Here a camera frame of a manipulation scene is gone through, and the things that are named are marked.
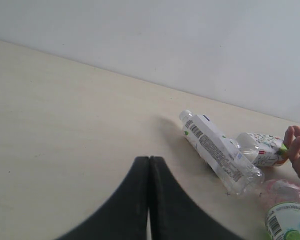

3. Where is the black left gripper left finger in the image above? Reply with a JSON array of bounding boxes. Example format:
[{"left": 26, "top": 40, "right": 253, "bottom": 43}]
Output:
[{"left": 59, "top": 156, "right": 150, "bottom": 240}]

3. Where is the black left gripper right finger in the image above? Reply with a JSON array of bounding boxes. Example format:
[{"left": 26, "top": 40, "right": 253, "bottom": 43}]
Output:
[{"left": 149, "top": 156, "right": 241, "bottom": 240}]

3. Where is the clear bottle blue triangle label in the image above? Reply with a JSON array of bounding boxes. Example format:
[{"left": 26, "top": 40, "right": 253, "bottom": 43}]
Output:
[{"left": 179, "top": 110, "right": 265, "bottom": 196}]

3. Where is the clear bottle red peach label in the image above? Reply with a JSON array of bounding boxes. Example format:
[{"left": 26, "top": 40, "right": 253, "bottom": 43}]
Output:
[{"left": 258, "top": 179, "right": 300, "bottom": 210}]

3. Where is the clear bottle green lime label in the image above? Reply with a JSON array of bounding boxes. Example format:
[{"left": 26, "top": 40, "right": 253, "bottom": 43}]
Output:
[{"left": 264, "top": 202, "right": 300, "bottom": 240}]

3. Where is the square bottle floral label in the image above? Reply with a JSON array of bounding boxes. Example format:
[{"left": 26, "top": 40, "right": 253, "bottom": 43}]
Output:
[{"left": 235, "top": 132, "right": 288, "bottom": 167}]

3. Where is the person's open hand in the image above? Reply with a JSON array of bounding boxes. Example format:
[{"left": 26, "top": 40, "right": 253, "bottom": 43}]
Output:
[{"left": 283, "top": 125, "right": 300, "bottom": 178}]

